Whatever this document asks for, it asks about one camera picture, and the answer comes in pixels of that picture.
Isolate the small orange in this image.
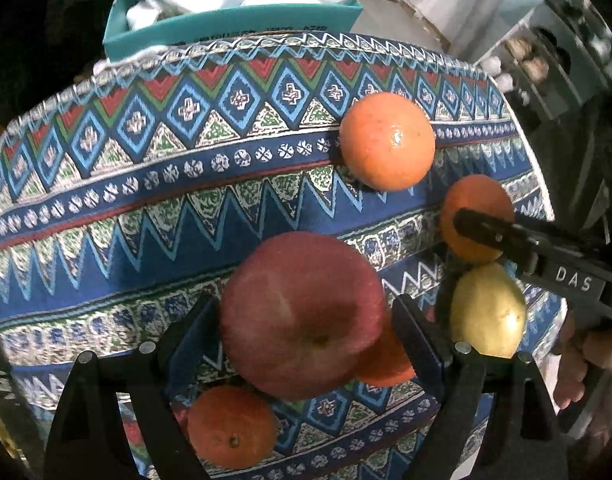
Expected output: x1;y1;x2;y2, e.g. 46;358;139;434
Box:
187;385;278;469

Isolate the large orange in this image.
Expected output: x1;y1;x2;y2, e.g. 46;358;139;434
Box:
339;92;436;192

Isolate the large red apple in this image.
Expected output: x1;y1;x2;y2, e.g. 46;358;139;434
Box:
220;231;386;401

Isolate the right hand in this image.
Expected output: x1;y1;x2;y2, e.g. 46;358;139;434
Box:
553;311;612;441

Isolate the yellow lemon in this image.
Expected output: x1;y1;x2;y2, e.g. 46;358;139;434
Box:
449;263;527;359

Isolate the orange behind apple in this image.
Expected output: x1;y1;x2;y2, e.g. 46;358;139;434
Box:
353;311;415;387

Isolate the patterned blue tablecloth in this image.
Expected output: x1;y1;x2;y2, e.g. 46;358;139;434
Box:
0;32;554;477

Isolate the teal cardboard box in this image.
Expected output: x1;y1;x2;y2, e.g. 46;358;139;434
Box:
103;0;362;62

